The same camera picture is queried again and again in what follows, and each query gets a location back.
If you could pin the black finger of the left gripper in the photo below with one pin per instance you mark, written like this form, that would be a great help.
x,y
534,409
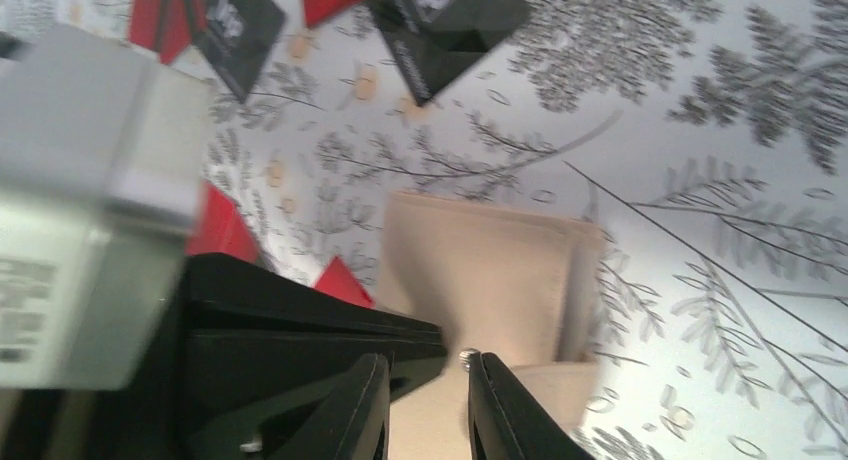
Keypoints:
x,y
259,352

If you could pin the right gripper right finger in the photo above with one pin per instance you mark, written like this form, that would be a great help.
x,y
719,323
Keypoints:
x,y
506,422

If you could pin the red card pile right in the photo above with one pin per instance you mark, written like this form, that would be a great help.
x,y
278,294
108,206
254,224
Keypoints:
x,y
221,229

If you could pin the red card top left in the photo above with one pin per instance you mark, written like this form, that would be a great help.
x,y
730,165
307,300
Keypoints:
x,y
166,27

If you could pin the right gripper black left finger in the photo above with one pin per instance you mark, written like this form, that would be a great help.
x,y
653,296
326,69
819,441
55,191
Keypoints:
x,y
352,422

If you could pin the floral table mat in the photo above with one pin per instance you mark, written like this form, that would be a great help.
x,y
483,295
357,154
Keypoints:
x,y
707,139

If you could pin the black card top right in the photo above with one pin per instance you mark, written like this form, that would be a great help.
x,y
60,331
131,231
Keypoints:
x,y
433,42

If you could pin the beige leather card holder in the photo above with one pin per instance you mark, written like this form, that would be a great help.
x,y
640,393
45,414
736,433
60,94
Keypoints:
x,y
521,285

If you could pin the black vip card top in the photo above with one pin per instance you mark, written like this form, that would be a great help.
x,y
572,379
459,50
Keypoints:
x,y
237,39

